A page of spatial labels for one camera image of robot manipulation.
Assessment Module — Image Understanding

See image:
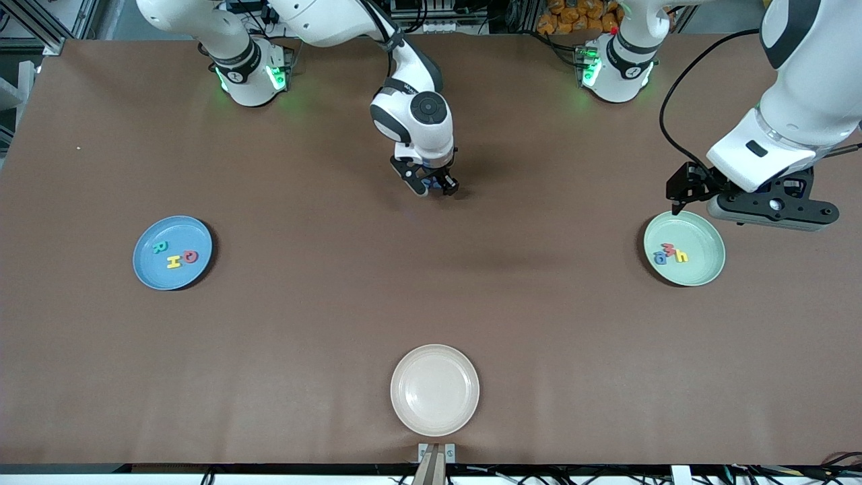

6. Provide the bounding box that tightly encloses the green plate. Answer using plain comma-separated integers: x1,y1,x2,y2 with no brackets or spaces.
643,210,727,287

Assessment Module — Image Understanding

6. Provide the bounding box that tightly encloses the orange objects pile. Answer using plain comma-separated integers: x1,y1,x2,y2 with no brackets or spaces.
537,0,622,36

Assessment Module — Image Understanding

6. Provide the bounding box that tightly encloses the grey equipment rack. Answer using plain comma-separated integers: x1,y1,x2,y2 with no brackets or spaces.
389,0,489,34

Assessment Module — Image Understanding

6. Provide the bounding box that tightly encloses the blue plate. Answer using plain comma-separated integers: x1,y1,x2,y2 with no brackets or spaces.
133,216,213,291

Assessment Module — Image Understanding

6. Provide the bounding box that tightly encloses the aluminium frame profile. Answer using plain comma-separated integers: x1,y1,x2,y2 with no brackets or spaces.
0,0,102,56

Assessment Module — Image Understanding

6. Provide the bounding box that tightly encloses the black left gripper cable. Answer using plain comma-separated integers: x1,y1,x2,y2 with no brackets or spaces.
659,28,762,172

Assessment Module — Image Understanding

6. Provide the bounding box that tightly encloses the cream plate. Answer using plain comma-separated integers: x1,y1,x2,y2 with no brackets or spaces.
391,344,480,437

